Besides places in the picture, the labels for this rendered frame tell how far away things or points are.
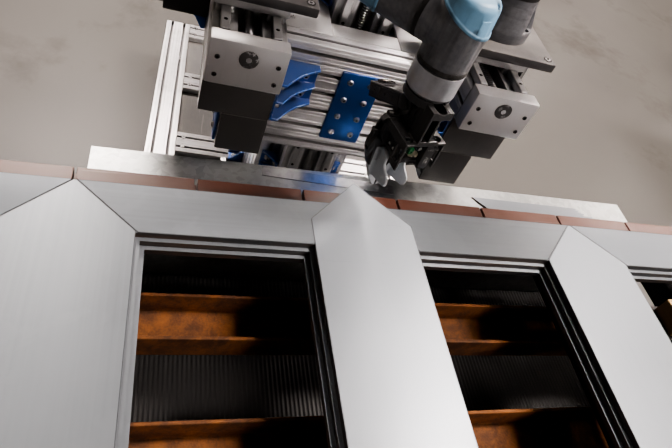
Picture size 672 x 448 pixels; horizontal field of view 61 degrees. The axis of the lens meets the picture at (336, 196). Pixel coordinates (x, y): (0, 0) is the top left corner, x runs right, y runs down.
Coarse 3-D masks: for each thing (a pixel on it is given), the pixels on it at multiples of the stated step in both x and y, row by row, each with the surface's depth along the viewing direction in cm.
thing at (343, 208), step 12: (336, 204) 96; (348, 204) 97; (360, 204) 98; (372, 204) 99; (324, 216) 93; (336, 216) 94; (348, 216) 95; (360, 216) 96; (372, 216) 97; (384, 216) 98; (396, 216) 99
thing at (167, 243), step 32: (192, 256) 84; (224, 256) 85; (256, 256) 87; (288, 256) 88; (448, 256) 97; (480, 256) 99; (320, 288) 84; (544, 288) 102; (128, 320) 72; (320, 320) 81; (576, 320) 96; (128, 352) 70; (320, 352) 79; (576, 352) 93; (128, 384) 68; (320, 384) 76; (608, 384) 88; (128, 416) 66; (608, 416) 87
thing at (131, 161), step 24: (96, 168) 107; (120, 168) 109; (144, 168) 111; (168, 168) 112; (192, 168) 114; (216, 168) 116; (240, 168) 119; (288, 168) 123; (336, 192) 123; (408, 192) 130; (432, 192) 133; (456, 192) 135; (480, 192) 138; (504, 192) 141; (600, 216) 147
